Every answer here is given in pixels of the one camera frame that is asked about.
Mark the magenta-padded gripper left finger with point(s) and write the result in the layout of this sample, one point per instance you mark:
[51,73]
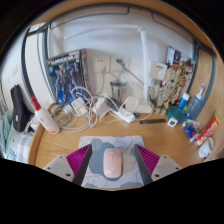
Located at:
[58,165]

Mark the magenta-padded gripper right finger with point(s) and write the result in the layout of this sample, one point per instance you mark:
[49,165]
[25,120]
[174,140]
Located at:
[166,165]

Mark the pink computer mouse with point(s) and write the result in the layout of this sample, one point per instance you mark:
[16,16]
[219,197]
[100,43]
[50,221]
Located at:
[112,163]

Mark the grey blue printed mouse pad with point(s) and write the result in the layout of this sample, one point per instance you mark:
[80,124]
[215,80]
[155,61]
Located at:
[96,160]

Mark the blue small packet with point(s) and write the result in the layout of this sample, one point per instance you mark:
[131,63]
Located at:
[191,130]

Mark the white mug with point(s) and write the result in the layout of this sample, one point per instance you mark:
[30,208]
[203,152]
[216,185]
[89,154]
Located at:
[206,147]

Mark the small white cube clock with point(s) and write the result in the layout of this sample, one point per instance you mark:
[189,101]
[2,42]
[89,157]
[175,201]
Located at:
[172,122]

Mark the blue white checked pillow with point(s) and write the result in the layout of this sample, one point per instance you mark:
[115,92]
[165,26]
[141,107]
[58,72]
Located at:
[18,146]

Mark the white red-capped pump bottle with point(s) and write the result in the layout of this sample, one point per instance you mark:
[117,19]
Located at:
[46,121]

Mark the black ruler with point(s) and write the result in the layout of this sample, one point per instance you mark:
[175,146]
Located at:
[152,121]

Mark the teal round container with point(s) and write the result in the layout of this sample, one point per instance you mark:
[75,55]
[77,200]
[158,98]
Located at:
[176,112]

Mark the red snack packet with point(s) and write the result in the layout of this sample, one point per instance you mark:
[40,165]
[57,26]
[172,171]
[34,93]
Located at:
[207,130]

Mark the small white power adapter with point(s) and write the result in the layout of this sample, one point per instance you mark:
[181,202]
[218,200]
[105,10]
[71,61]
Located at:
[67,109]

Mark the teal cloth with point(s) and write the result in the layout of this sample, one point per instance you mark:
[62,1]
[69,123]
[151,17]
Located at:
[4,130]

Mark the white power strip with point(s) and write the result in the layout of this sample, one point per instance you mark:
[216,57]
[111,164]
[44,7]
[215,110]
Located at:
[125,115]

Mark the blue white-capped bottle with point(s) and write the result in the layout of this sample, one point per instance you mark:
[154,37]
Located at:
[183,101]

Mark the clear blue spray bottle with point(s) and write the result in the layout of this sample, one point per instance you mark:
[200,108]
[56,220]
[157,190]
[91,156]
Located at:
[195,105]

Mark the black bag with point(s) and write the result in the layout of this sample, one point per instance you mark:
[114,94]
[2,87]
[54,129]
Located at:
[19,108]

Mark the large white power adapter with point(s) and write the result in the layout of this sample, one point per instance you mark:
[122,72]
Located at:
[101,106]

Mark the dark grey adapter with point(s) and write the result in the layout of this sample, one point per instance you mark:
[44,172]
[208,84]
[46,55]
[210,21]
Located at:
[115,105]

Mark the steel cup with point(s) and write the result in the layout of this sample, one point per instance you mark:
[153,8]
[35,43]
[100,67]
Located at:
[118,89]

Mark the robot model kit box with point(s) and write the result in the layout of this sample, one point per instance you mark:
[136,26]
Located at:
[66,73]

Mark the white desk lamp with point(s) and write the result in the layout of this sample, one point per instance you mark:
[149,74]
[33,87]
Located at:
[144,63]

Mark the white wall box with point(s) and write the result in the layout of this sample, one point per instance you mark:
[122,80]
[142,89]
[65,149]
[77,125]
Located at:
[158,70]

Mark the grey metal desk frame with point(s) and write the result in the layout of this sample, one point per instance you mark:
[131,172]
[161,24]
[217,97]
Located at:
[212,73]

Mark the white wall socket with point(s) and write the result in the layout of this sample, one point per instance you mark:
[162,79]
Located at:
[100,64]
[124,65]

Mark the wall picture cards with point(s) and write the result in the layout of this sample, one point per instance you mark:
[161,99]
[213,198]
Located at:
[174,55]

